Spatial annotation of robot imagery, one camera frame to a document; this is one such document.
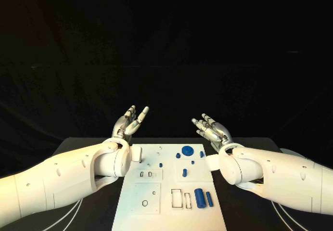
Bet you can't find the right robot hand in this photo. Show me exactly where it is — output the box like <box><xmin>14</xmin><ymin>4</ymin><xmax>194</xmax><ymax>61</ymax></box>
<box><xmin>191</xmin><ymin>113</ymin><xmax>234</xmax><ymax>153</ymax></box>

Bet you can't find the slim blue cylinder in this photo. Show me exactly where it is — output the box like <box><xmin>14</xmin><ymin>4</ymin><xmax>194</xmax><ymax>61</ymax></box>
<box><xmin>205</xmin><ymin>191</ymin><xmax>215</xmax><ymax>207</ymax></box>

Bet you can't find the white cable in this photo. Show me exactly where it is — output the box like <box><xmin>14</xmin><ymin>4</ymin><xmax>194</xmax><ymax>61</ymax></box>
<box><xmin>41</xmin><ymin>198</ymin><xmax>84</xmax><ymax>231</ymax></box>
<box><xmin>270</xmin><ymin>201</ymin><xmax>292</xmax><ymax>231</ymax></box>
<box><xmin>63</xmin><ymin>199</ymin><xmax>86</xmax><ymax>231</ymax></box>
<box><xmin>277</xmin><ymin>203</ymin><xmax>311</xmax><ymax>231</ymax></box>

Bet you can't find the thick blue cylinder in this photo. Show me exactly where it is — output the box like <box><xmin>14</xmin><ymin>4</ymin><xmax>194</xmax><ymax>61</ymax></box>
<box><xmin>194</xmin><ymin>188</ymin><xmax>207</xmax><ymax>209</ymax></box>

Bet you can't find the white task board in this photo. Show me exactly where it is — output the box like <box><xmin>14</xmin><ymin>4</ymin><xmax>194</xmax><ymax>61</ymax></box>
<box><xmin>112</xmin><ymin>143</ymin><xmax>228</xmax><ymax>231</ymax></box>

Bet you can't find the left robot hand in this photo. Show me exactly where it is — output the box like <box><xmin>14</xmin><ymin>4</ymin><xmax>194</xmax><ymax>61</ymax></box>
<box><xmin>112</xmin><ymin>105</ymin><xmax>151</xmax><ymax>143</ymax></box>

